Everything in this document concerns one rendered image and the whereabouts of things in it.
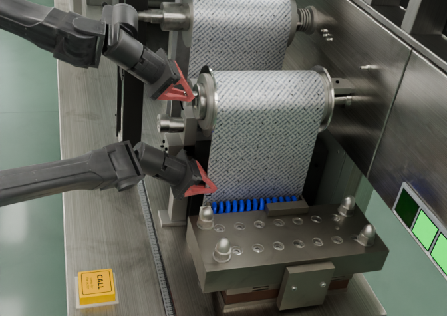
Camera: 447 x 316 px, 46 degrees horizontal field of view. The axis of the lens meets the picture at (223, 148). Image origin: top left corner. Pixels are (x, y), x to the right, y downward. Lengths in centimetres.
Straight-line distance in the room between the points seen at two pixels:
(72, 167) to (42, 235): 169
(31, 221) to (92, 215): 137
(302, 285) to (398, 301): 151
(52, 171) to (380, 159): 63
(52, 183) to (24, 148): 228
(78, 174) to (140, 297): 34
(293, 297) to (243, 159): 30
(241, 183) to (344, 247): 26
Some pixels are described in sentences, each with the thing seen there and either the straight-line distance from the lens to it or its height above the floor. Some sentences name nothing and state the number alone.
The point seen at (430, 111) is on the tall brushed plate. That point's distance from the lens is 99.
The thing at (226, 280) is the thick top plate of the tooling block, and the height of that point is 100.
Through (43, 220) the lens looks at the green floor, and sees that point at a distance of 268.
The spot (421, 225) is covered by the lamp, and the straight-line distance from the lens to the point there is 102.
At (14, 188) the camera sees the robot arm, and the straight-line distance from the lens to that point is 87.
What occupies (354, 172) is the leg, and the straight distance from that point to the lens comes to 153.
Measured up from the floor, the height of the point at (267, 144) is 118.
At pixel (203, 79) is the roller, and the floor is 130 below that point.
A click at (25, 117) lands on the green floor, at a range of 346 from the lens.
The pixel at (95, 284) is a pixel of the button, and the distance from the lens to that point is 114.
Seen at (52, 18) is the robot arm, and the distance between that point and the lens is 97.
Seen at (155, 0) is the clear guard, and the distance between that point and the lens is 204.
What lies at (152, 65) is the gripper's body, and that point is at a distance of 99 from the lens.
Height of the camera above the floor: 178
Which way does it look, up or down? 33 degrees down
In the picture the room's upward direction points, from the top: 9 degrees clockwise
